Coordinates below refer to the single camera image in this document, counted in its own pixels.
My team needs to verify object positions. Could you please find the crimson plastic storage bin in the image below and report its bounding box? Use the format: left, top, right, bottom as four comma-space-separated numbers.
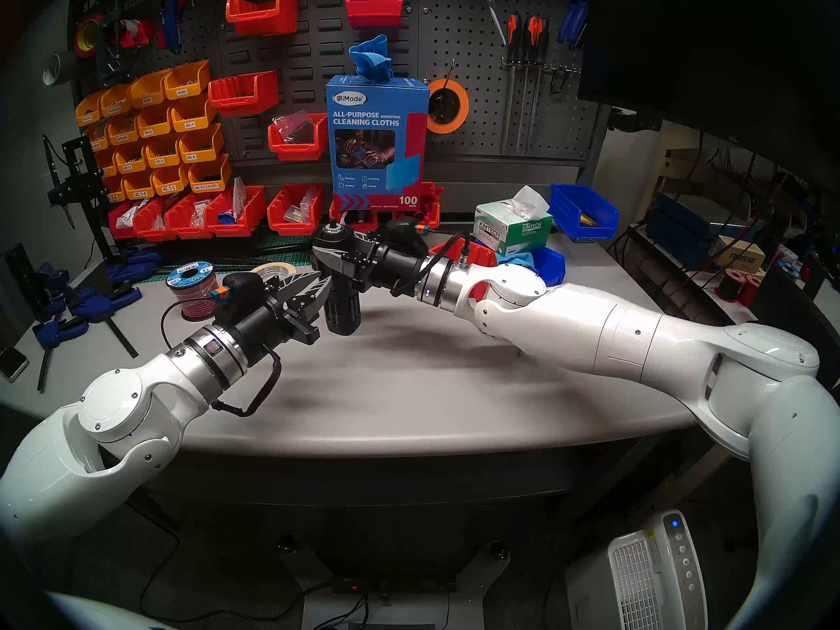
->
345, 0, 404, 29

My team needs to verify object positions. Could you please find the blue cleaning cloths box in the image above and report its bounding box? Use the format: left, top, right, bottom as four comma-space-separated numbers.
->
326, 75, 431, 209

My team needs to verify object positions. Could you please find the yellow bin labelled M2.5-5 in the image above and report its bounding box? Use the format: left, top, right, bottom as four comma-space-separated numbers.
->
151, 164, 191, 196

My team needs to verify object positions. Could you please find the large blue plastic bin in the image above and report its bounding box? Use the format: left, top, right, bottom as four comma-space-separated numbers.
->
550, 184, 620, 240

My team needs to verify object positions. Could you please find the dark blue crate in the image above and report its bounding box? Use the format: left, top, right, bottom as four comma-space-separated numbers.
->
646, 192, 749, 259

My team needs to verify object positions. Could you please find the clear plastic bag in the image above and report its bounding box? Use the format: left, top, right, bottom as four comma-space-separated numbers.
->
276, 112, 316, 144

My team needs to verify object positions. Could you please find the Kimtech tissue box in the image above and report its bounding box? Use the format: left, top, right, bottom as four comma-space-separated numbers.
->
474, 186, 553, 255

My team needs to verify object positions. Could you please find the black cylindrical object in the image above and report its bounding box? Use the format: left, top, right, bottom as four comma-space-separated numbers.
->
5, 243, 47, 321

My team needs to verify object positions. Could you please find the robot base stand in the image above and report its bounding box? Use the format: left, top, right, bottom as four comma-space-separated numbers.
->
279, 537, 509, 630

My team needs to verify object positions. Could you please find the yellow bin labelled M3-4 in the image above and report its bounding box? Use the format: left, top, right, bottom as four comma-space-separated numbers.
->
171, 94, 217, 133

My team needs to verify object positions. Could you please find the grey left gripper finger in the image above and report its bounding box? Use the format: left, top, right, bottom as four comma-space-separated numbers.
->
279, 271, 324, 303
291, 278, 333, 319

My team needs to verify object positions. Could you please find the cardboard box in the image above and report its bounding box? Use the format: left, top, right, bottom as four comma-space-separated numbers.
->
712, 235, 767, 274

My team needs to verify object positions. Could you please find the dark grey pegboard panel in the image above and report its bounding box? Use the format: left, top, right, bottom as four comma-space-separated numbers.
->
66, 0, 608, 170

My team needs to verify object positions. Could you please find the yellow bin labelled M3-6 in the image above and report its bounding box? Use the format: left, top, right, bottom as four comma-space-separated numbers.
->
178, 123, 224, 163

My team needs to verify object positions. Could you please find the yellow bin labelled M3X6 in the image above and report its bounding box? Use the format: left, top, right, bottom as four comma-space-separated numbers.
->
164, 60, 211, 100

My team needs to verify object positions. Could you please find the black electric screwdriver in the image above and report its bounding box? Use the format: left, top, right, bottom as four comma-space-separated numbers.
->
312, 219, 364, 336

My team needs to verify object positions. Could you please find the white air purifier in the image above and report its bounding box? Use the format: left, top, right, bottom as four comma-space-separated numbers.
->
566, 509, 708, 630

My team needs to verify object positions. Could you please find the black metal stand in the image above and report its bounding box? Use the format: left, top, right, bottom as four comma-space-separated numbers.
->
43, 135, 112, 262

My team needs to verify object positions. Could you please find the orange tape roll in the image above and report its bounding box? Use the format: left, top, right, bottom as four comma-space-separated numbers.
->
427, 79, 470, 135

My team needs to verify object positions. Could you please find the silver duct tape roll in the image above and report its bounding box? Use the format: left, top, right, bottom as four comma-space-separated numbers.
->
43, 51, 76, 86

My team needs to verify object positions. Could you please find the blue handled tool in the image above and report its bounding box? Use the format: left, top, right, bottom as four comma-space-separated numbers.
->
162, 0, 184, 53

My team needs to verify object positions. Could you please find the yellow bin labelled M3X8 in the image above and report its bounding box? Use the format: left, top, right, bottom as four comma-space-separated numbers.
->
129, 69, 170, 108

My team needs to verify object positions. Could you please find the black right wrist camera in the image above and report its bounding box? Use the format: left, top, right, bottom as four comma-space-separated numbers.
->
386, 217, 431, 255

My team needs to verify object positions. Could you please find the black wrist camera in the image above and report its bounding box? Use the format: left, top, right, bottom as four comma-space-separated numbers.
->
386, 217, 431, 255
211, 272, 266, 309

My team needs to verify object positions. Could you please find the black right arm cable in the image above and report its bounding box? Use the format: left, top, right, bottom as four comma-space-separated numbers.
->
392, 232, 474, 298

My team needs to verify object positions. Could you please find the small blue plastic bin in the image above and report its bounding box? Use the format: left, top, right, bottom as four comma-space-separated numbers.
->
533, 247, 566, 287

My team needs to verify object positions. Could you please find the clear plastic parts box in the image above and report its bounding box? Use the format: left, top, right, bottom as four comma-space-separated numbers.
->
283, 188, 319, 224

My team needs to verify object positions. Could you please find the orange black screwdriver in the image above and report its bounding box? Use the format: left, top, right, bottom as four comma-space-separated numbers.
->
528, 17, 551, 152
518, 16, 539, 152
502, 15, 522, 154

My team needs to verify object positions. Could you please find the yellow bin labelled M4-6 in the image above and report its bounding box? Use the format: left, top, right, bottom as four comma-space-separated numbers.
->
136, 104, 175, 138

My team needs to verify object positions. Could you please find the blue microfiber cloth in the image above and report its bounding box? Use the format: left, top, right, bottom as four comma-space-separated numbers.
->
349, 35, 394, 81

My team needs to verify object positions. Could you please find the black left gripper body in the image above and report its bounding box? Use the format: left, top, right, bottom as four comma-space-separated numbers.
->
228, 299, 322, 368

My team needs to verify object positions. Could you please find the red yellow tape roll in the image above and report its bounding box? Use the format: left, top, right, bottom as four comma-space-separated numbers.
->
73, 13, 106, 58

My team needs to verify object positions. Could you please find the yellow bin labelled M4 HEX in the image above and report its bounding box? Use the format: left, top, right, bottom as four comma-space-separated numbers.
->
188, 154, 232, 194

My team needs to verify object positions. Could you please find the red white tape roll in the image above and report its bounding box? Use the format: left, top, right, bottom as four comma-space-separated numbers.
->
112, 18, 155, 49

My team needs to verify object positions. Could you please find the red wire spool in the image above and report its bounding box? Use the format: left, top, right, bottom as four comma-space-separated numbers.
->
166, 261, 217, 321

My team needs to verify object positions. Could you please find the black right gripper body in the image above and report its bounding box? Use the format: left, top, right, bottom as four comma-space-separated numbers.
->
358, 240, 438, 296

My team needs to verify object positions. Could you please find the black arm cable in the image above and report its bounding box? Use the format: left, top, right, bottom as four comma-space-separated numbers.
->
161, 295, 283, 418
392, 232, 474, 298

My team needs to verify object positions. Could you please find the red thread spool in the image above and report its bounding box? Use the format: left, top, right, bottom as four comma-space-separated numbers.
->
719, 270, 762, 308

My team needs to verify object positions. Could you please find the black clamp tool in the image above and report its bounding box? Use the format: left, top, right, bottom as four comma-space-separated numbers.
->
98, 5, 142, 88

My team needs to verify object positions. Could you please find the green cutting mat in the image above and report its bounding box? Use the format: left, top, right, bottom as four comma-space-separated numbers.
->
141, 234, 316, 283

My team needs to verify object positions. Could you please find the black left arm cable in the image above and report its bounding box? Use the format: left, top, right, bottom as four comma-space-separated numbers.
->
161, 295, 283, 418

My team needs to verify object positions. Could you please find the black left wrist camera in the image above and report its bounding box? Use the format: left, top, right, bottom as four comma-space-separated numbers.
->
211, 272, 266, 309

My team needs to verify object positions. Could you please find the yellow bin labelled M3-8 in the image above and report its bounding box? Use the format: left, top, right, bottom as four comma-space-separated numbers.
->
144, 134, 182, 169

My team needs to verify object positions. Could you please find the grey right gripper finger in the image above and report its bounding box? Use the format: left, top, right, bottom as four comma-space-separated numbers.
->
340, 230, 383, 257
312, 251, 366, 289

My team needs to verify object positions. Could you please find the smartphone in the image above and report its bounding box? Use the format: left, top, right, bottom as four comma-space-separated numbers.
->
0, 346, 30, 383

